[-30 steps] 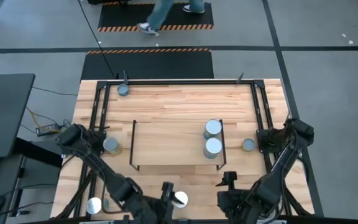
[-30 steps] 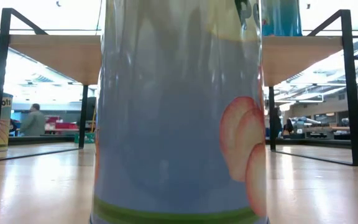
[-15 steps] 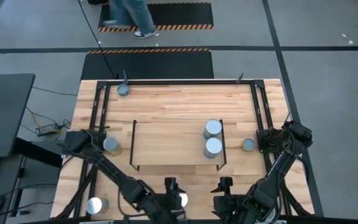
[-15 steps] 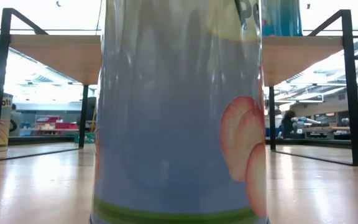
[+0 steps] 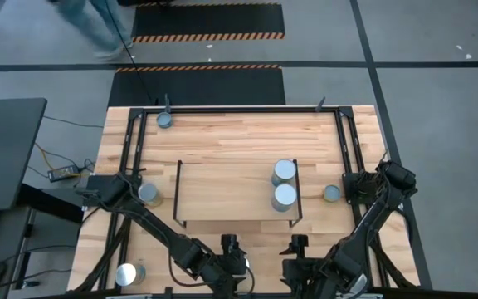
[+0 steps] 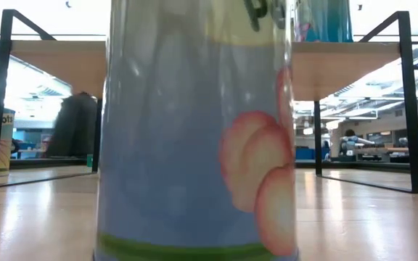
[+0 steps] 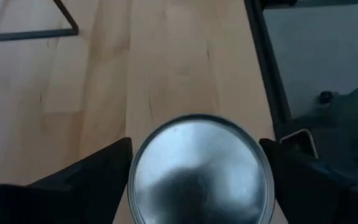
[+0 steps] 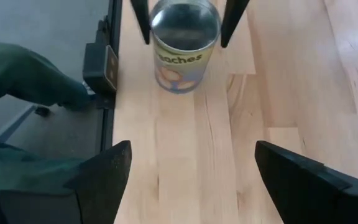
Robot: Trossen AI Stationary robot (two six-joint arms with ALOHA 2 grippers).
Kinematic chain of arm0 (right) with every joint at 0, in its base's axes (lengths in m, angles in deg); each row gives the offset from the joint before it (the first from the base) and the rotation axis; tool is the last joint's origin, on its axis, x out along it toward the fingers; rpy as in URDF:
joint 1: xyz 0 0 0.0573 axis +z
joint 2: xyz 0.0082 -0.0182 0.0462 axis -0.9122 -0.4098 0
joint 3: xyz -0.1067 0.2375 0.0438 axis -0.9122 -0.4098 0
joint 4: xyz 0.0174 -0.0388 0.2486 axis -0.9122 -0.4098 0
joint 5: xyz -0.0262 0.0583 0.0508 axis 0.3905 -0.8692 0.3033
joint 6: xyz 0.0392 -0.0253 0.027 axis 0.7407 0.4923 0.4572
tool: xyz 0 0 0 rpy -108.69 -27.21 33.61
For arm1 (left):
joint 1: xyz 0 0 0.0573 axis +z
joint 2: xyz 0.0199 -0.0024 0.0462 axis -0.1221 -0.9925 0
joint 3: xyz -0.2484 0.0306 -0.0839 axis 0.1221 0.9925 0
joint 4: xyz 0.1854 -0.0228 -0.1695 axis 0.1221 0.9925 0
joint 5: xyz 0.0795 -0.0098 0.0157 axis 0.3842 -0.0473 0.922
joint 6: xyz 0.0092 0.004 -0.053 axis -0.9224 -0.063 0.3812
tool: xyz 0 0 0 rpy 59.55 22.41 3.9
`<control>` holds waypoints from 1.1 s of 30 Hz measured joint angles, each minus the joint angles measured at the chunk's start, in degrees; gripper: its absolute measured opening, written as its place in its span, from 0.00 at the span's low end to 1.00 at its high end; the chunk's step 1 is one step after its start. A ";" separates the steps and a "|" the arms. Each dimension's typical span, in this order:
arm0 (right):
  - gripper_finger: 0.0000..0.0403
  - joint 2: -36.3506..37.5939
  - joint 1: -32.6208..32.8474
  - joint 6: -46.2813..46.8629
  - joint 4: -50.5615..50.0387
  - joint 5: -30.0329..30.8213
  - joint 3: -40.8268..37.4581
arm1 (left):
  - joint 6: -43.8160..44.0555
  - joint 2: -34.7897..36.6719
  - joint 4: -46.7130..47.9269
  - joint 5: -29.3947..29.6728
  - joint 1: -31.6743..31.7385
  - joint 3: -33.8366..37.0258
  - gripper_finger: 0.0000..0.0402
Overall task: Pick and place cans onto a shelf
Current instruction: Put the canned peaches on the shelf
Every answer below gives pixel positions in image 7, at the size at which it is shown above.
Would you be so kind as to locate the black table frame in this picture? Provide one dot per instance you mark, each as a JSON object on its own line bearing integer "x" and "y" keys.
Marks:
{"x": 270, "y": 77}

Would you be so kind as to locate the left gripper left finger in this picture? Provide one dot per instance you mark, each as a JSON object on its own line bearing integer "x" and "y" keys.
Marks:
{"x": 73, "y": 199}

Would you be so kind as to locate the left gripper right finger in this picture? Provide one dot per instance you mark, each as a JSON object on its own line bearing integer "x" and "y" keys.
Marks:
{"x": 315, "y": 199}

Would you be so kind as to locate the blue peaches tin can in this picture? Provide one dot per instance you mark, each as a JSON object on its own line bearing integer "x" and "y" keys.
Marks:
{"x": 197, "y": 155}

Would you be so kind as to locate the small black round object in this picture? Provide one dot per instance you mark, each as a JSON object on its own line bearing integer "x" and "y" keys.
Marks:
{"x": 325, "y": 97}

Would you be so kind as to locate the wooden shelf with black legs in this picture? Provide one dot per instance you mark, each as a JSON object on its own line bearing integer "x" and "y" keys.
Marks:
{"x": 26, "y": 35}

